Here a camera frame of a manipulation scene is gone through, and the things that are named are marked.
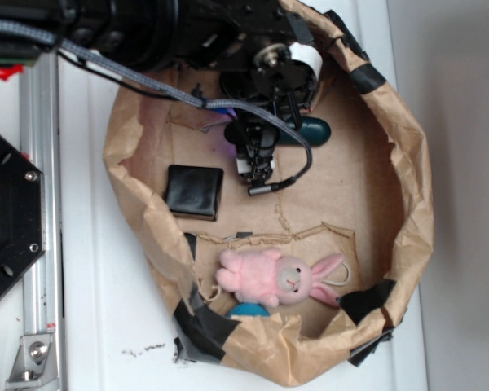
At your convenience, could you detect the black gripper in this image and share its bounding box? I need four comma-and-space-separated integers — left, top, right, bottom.
220, 42, 322, 188

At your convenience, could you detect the dark green plastic pickle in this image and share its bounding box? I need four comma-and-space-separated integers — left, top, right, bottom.
278, 117, 332, 147

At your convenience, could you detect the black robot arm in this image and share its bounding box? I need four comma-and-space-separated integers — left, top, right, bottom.
0, 1, 322, 195

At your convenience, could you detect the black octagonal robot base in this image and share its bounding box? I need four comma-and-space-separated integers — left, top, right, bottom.
0, 135, 44, 300

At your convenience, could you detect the black tape patch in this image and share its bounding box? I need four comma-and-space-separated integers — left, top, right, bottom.
164, 165, 224, 221

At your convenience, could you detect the crumpled brown paper bag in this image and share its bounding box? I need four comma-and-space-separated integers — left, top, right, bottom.
104, 1, 434, 387

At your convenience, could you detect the pink plush bunny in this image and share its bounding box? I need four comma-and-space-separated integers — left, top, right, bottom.
215, 248, 345, 308

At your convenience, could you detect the blue ball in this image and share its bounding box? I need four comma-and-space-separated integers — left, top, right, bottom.
226, 303, 271, 318

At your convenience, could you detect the aluminium extrusion rail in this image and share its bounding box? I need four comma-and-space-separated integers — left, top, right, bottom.
5, 55, 66, 390

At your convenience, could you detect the grey braided cable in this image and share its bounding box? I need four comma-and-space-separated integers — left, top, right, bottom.
0, 17, 314, 197

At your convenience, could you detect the metal corner bracket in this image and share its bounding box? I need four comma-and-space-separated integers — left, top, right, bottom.
5, 333, 59, 390

